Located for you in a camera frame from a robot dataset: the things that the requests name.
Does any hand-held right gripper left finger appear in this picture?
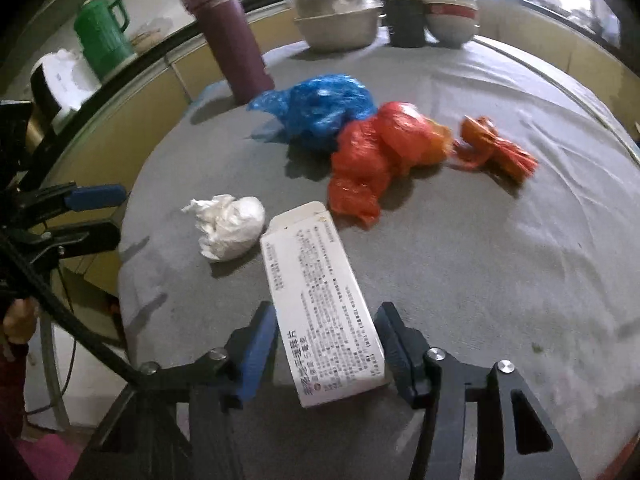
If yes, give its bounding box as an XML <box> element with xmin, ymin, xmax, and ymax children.
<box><xmin>70</xmin><ymin>301</ymin><xmax>279</xmax><ymax>480</ymax></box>

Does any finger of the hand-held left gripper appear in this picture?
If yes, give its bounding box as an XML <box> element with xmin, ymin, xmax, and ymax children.
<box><xmin>20</xmin><ymin>184</ymin><xmax>127</xmax><ymax>221</ymax></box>
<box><xmin>20</xmin><ymin>219</ymin><xmax>122</xmax><ymax>272</ymax></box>

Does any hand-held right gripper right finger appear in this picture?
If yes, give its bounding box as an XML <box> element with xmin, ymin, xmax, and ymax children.
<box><xmin>372</xmin><ymin>301</ymin><xmax>583</xmax><ymax>480</ymax></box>

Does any white printed carton box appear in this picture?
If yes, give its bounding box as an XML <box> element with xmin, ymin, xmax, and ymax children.
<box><xmin>260</xmin><ymin>201</ymin><xmax>391</xmax><ymax>408</ymax></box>

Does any white tissue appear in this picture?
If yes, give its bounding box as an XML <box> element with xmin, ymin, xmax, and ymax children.
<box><xmin>181</xmin><ymin>194</ymin><xmax>266</xmax><ymax>262</ymax></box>

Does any red plastic bag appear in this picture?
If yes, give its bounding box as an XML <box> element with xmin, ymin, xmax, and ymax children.
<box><xmin>327</xmin><ymin>101</ymin><xmax>453</xmax><ymax>228</ymax></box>

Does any orange plastic bag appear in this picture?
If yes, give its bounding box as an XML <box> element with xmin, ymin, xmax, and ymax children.
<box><xmin>452</xmin><ymin>115</ymin><xmax>540</xmax><ymax>184</ymax></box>

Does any blue plastic bag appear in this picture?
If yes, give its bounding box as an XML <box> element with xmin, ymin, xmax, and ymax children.
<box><xmin>246</xmin><ymin>75</ymin><xmax>378</xmax><ymax>153</ymax></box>

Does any person's left forearm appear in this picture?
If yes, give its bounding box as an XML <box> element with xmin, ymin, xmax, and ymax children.
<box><xmin>0</xmin><ymin>342</ymin><xmax>83</xmax><ymax>480</ymax></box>

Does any person's left hand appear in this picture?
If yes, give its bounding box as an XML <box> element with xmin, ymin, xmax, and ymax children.
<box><xmin>0</xmin><ymin>297</ymin><xmax>41</xmax><ymax>361</ymax></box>

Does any white electric kettle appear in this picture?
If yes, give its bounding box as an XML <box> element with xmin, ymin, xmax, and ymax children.
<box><xmin>30</xmin><ymin>50</ymin><xmax>101</xmax><ymax>126</ymax></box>

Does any green thermos jug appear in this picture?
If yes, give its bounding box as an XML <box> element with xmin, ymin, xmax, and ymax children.
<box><xmin>74</xmin><ymin>0</ymin><xmax>137</xmax><ymax>81</ymax></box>

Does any purple thermos bottle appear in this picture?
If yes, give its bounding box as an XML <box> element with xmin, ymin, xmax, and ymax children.
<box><xmin>179</xmin><ymin>0</ymin><xmax>275</xmax><ymax>103</ymax></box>

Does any steel basin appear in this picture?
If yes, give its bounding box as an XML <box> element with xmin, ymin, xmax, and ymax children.
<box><xmin>292</xmin><ymin>2</ymin><xmax>383</xmax><ymax>51</ymax></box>

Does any white bowl red band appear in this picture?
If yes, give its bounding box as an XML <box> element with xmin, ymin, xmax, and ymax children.
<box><xmin>425</xmin><ymin>4</ymin><xmax>478</xmax><ymax>49</ymax></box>

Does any black cup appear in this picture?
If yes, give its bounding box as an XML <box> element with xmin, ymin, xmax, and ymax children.
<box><xmin>385</xmin><ymin>0</ymin><xmax>427</xmax><ymax>47</ymax></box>

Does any black cable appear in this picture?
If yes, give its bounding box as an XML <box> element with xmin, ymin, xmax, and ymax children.
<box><xmin>0</xmin><ymin>230</ymin><xmax>147</xmax><ymax>387</ymax></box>

